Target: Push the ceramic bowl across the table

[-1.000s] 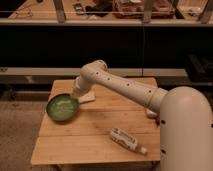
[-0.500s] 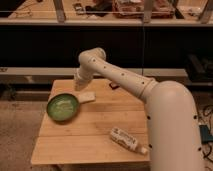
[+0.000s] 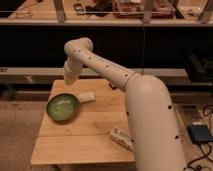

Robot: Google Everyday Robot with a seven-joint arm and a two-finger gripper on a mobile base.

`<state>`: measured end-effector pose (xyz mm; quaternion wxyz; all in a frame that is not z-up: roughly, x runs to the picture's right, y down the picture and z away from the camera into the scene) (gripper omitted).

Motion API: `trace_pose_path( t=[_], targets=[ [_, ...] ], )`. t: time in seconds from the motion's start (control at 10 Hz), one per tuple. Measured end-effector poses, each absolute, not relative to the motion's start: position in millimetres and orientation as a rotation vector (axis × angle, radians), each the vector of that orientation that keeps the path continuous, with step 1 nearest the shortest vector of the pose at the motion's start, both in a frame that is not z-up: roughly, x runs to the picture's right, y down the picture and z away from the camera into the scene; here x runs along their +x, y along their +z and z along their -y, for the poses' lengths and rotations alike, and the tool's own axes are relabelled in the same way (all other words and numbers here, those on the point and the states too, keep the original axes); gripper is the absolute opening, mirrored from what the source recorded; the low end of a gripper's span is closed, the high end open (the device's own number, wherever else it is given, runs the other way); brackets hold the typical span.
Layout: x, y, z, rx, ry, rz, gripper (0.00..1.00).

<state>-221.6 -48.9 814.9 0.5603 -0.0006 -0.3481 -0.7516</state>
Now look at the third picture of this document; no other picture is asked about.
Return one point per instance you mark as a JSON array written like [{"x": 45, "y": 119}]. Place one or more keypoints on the green ceramic bowl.
[{"x": 62, "y": 107}]

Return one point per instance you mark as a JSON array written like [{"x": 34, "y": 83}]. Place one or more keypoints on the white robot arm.
[{"x": 151, "y": 118}]

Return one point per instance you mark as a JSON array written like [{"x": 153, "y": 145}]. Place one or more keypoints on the wooden table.
[{"x": 85, "y": 139}]

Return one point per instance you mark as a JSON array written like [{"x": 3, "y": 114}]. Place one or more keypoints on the white plastic bottle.
[{"x": 121, "y": 137}]

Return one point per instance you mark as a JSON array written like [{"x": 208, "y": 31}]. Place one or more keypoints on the black power adapter box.
[{"x": 199, "y": 134}]

